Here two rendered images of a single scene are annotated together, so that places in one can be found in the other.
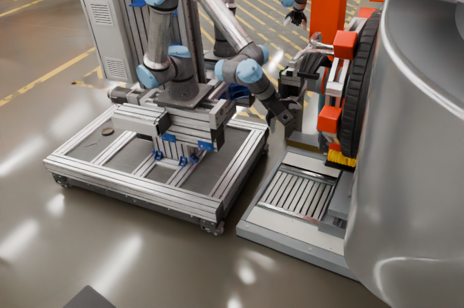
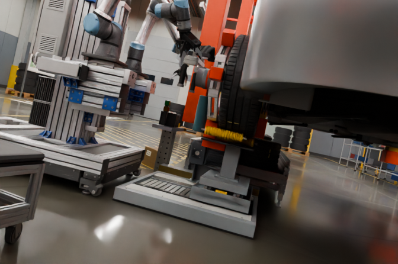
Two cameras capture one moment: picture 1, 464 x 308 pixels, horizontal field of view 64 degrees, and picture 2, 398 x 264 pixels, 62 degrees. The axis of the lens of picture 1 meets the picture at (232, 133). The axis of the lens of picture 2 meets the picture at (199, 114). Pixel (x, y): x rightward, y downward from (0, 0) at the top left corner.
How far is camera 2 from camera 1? 129 cm
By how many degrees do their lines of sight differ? 40
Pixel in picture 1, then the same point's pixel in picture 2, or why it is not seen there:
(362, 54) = (239, 39)
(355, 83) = (236, 50)
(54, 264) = not seen: outside the picture
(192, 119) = (108, 76)
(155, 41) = not seen: outside the picture
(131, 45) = (68, 30)
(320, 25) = not seen: hidden behind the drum
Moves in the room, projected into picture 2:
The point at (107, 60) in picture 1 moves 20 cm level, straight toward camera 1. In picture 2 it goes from (42, 36) to (49, 34)
